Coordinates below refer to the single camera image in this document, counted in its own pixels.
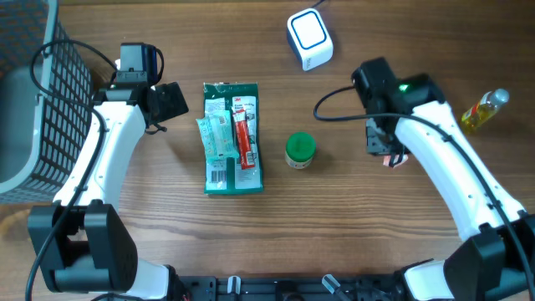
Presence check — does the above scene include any black right camera cable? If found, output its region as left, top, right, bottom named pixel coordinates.
left=313, top=85, right=535, bottom=293

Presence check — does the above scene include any green gloves package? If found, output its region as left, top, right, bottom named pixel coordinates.
left=203, top=83, right=263, bottom=195

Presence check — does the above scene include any white barcode scanner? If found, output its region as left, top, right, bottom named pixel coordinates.
left=287, top=8, right=334, bottom=71

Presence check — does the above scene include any light green wipes pack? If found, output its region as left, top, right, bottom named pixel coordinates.
left=196, top=110, right=239, bottom=163

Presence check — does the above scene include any black camera cable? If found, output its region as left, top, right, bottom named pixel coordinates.
left=313, top=85, right=535, bottom=293
left=24, top=39, right=165, bottom=301

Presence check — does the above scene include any red white stick sachet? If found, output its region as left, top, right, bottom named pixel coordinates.
left=233, top=109, right=255, bottom=170

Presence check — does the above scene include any black left camera cable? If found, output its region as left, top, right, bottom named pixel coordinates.
left=24, top=39, right=165, bottom=301

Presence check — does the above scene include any green white round can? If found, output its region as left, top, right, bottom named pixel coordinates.
left=285, top=132, right=317, bottom=169

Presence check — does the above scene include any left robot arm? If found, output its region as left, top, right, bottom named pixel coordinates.
left=24, top=43, right=189, bottom=300

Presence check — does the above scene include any grey plastic mesh basket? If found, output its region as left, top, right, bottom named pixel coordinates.
left=1, top=0, right=93, bottom=204

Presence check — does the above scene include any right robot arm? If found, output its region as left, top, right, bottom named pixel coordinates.
left=351, top=58, right=534, bottom=300

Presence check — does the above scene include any yellow liquid glass bottle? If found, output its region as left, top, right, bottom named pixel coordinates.
left=461, top=89, right=509, bottom=134

